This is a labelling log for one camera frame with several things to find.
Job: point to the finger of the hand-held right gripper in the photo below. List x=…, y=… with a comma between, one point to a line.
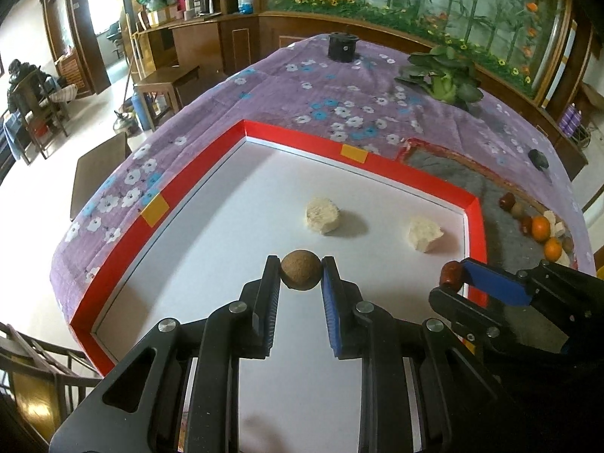
x=495, y=281
x=465, y=314

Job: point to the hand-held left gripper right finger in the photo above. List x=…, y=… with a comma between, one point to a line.
x=330, y=311

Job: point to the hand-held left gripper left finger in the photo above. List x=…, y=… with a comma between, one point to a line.
x=267, y=311

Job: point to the red-rimmed white tray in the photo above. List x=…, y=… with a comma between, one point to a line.
x=212, y=226

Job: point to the small black object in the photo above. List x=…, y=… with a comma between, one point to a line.
x=538, y=158

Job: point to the purple bottle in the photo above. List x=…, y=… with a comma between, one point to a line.
x=577, y=121
x=566, y=118

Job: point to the green leafy vegetable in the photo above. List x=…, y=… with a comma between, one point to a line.
x=443, y=73

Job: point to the dark brown stool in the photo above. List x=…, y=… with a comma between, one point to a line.
x=96, y=170

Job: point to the blue cylinder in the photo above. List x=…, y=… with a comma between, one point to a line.
x=141, y=111

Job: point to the metal kettle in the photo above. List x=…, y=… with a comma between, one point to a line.
x=123, y=122

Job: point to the purple floral tablecloth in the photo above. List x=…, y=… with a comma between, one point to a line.
x=306, y=75

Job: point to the dark wooden chair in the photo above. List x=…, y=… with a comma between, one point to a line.
x=37, y=377

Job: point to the wooden bench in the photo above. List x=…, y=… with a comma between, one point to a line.
x=165, y=80

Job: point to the black cylinder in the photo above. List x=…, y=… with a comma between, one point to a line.
x=343, y=47

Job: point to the wooden armchair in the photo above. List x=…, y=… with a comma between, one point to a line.
x=37, y=118

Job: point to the green bag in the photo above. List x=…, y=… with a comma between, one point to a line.
x=150, y=0

